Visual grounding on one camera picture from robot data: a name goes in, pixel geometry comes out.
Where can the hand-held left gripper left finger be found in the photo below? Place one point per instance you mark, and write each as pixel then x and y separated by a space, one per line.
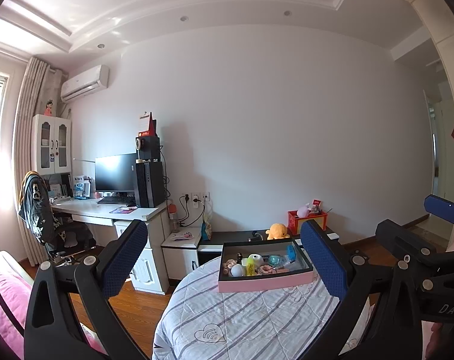
pixel 125 260

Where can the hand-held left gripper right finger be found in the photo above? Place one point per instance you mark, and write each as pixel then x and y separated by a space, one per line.
pixel 324 262

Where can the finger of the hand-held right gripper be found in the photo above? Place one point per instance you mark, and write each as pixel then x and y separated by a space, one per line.
pixel 442 206
pixel 403 242

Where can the blue highlighter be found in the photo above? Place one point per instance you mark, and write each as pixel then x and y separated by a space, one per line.
pixel 291 253

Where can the teal brush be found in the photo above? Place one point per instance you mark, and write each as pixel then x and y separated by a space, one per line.
pixel 274 260

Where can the pink pig figure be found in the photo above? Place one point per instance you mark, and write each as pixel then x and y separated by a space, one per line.
pixel 265 269

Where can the pink storage box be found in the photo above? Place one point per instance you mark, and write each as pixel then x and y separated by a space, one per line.
pixel 264 284

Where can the white round device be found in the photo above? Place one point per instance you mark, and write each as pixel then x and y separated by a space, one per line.
pixel 256 259

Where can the yellow highlighter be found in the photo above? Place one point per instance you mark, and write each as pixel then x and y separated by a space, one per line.
pixel 251 269

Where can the white ball lamp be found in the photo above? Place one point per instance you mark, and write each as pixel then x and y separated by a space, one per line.
pixel 238 270

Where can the pink toy figure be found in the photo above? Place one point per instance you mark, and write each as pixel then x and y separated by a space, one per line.
pixel 230 263

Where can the white card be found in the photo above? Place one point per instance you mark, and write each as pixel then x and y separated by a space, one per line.
pixel 332 236

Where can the light pink quilt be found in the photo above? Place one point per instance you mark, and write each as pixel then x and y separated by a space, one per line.
pixel 442 341

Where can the red storage box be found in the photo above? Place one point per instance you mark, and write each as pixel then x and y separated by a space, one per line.
pixel 298 225

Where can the open doorway door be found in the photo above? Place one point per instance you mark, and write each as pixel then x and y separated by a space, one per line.
pixel 440 157

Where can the dark mouse pad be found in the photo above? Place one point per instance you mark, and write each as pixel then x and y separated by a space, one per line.
pixel 122 210

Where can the black office chair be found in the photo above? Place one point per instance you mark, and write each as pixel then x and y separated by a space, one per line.
pixel 75 238

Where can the white side cabinet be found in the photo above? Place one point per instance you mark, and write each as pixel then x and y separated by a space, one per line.
pixel 180 258

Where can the pink plush toy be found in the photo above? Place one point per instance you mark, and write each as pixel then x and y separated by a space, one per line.
pixel 304 210

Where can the yellow octopus plush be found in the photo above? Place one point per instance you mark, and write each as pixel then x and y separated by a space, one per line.
pixel 277 231

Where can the black keyboard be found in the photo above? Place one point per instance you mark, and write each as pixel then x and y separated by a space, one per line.
pixel 116 199

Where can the pink pouch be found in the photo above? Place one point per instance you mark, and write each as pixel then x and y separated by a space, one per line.
pixel 182 236

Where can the orange cap bottle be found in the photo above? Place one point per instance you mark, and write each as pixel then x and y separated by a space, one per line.
pixel 173 219

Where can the white desk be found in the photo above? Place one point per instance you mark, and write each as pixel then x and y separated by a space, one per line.
pixel 88 208

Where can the small black gadget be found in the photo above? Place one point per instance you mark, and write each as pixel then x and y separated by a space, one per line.
pixel 255 235

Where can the black computer tower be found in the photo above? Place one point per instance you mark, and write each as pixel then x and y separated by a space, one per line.
pixel 150 183

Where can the blue white box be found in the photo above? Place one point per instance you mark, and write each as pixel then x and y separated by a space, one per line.
pixel 81 186

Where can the black computer monitor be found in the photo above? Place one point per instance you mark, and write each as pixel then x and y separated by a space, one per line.
pixel 115 172

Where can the blue yellow snack bag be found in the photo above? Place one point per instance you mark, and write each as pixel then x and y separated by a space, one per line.
pixel 207 227

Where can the dark printed jacket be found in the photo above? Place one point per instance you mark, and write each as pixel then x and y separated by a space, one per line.
pixel 35 206

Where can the black speaker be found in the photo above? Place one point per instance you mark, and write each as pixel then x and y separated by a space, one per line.
pixel 149 148

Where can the pink blanket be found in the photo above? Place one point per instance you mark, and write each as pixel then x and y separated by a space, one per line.
pixel 6 292

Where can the red white calendar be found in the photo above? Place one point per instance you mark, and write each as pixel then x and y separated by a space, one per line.
pixel 146 123

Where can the white glass-door cabinet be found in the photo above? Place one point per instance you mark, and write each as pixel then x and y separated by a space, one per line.
pixel 51 122

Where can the beige curtain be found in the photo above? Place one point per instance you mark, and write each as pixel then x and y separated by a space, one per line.
pixel 30 120

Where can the pink doll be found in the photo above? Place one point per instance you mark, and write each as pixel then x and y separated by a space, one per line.
pixel 49 108

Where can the white air conditioner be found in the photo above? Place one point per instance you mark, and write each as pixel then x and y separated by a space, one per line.
pixel 84 83

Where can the white wall outlet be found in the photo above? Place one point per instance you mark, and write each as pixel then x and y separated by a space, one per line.
pixel 200 196

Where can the white bed frame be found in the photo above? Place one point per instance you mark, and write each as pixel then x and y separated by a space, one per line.
pixel 9 260

